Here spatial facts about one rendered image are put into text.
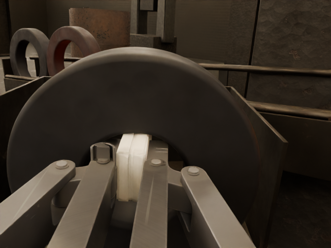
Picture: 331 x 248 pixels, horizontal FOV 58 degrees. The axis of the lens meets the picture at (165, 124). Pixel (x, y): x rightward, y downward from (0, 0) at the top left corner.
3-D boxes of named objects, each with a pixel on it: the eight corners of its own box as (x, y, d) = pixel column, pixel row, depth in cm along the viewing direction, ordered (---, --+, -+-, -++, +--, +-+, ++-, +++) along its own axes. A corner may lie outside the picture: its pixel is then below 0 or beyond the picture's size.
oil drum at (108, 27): (103, 89, 356) (101, 10, 327) (141, 99, 324) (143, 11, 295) (60, 98, 310) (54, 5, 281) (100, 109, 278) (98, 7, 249)
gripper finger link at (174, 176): (141, 184, 14) (206, 188, 14) (148, 139, 18) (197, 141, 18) (140, 211, 14) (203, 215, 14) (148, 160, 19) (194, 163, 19)
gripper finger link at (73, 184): (111, 210, 14) (48, 207, 14) (125, 160, 19) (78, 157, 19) (110, 183, 14) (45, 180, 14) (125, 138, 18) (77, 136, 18)
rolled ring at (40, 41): (42, 26, 76) (53, 26, 78) (4, 28, 86) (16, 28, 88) (50, 98, 81) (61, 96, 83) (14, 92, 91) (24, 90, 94)
